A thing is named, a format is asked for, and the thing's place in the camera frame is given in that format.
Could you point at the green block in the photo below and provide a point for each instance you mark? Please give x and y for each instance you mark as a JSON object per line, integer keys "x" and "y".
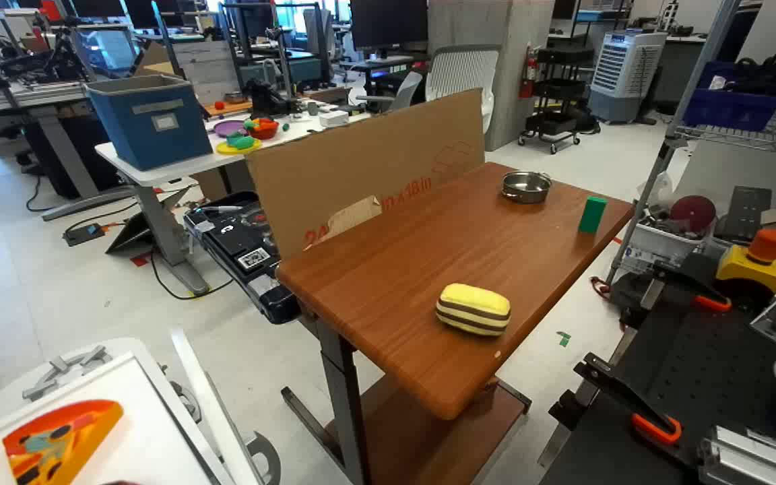
{"x": 594, "y": 217}

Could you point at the brown cardboard sheet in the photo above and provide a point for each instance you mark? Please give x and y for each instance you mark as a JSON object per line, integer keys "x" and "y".
{"x": 362, "y": 176}

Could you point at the wooden table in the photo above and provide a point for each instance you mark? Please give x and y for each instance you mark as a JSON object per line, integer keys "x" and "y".
{"x": 458, "y": 271}

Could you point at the yellow striped sponge toy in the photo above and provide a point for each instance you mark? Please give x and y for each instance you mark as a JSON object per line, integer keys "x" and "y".
{"x": 471, "y": 310}

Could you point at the black flat case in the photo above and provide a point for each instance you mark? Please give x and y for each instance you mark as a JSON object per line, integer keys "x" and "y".
{"x": 242, "y": 257}

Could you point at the small metal bowl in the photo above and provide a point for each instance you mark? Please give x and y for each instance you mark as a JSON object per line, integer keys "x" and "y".
{"x": 525, "y": 187}

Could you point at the orange toy bowl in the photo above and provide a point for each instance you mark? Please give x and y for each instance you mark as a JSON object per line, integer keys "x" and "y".
{"x": 262, "y": 128}

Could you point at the green toy plate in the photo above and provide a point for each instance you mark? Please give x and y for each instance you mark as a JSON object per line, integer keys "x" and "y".
{"x": 239, "y": 141}

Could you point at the white board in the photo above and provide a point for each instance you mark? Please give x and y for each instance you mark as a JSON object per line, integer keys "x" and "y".
{"x": 460, "y": 79}

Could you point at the black computer monitor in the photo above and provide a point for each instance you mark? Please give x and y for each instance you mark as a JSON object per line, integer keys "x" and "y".
{"x": 389, "y": 23}

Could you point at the red fire extinguisher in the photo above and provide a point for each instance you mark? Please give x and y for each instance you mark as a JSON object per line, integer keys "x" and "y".
{"x": 529, "y": 70}

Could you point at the white desk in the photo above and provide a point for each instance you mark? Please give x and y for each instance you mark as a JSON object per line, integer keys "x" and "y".
{"x": 172, "y": 179}

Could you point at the blue storage bin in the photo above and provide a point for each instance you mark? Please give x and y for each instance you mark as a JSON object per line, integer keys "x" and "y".
{"x": 152, "y": 123}

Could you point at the black orange bar clamp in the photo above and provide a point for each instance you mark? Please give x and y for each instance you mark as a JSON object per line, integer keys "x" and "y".
{"x": 625, "y": 395}
{"x": 675, "y": 288}

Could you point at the white portable air cooler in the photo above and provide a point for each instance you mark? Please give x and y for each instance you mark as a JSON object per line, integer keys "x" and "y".
{"x": 625, "y": 74}

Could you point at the dark red disc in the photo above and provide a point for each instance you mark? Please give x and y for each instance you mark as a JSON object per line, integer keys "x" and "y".
{"x": 693, "y": 213}

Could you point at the yellow emergency stop button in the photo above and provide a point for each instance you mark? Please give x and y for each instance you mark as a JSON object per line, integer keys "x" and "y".
{"x": 758, "y": 260}

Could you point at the blue plastic crate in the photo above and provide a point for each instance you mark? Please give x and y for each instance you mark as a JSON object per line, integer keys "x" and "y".
{"x": 735, "y": 102}

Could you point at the orange plastic part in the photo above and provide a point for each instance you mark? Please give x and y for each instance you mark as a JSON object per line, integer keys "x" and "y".
{"x": 59, "y": 443}

